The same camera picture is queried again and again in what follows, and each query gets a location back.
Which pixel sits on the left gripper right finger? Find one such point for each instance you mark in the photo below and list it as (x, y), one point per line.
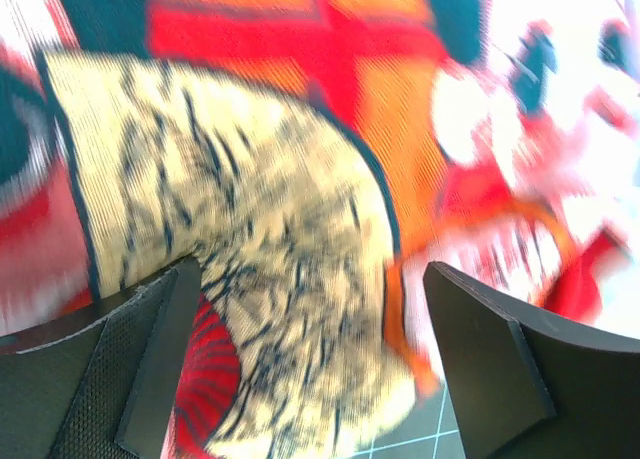
(527, 383)

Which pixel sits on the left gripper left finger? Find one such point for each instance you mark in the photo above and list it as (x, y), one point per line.
(100, 382)

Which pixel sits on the red patterned pillowcase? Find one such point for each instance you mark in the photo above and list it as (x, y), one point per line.
(313, 156)

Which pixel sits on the black grid mat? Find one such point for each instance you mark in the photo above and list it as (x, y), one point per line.
(430, 431)

